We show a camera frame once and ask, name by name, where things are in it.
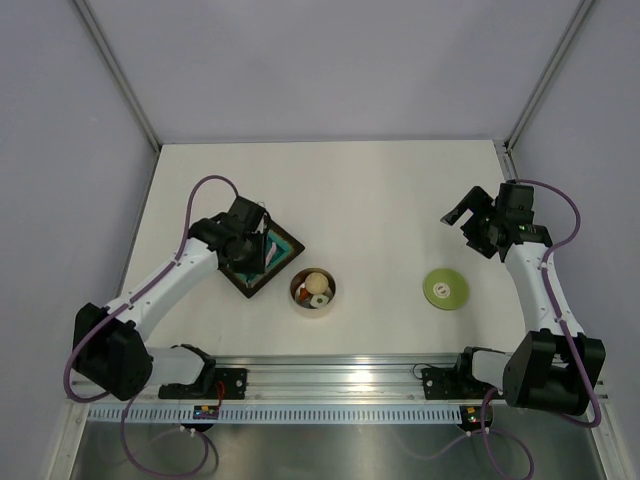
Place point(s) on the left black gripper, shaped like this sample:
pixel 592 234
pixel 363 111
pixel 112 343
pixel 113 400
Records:
pixel 258 263

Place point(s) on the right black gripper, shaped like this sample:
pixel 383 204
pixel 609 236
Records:
pixel 480 202

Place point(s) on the pink metal tongs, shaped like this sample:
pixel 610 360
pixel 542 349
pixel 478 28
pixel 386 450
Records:
pixel 271 254

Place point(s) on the green round lid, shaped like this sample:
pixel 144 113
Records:
pixel 446 289

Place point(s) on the beige bun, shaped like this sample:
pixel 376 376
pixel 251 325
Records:
pixel 316 283

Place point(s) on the steel round bowl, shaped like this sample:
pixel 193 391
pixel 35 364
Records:
pixel 303 308

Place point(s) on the sushi roll piece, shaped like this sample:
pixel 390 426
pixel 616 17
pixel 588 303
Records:
pixel 319 301

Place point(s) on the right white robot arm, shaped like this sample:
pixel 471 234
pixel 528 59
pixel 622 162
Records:
pixel 556 366

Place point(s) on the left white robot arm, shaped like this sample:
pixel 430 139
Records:
pixel 109 342

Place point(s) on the black teal lunch tray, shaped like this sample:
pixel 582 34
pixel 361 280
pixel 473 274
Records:
pixel 251 275

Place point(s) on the right aluminium frame post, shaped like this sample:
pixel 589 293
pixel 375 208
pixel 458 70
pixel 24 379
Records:
pixel 559 54

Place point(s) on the aluminium frame post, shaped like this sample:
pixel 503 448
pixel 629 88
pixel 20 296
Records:
pixel 559 54
pixel 90 22

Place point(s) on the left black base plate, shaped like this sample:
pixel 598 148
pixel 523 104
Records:
pixel 230 383

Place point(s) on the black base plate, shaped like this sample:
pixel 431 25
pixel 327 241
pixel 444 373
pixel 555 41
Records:
pixel 230 383
pixel 445 384

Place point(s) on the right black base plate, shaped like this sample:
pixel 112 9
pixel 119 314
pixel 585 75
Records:
pixel 445 384

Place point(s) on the aluminium mounting rail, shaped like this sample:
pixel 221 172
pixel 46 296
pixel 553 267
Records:
pixel 333 379

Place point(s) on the white slotted cable duct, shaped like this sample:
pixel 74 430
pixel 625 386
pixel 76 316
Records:
pixel 279 414

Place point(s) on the left aluminium frame post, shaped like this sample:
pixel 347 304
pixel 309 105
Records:
pixel 90 22

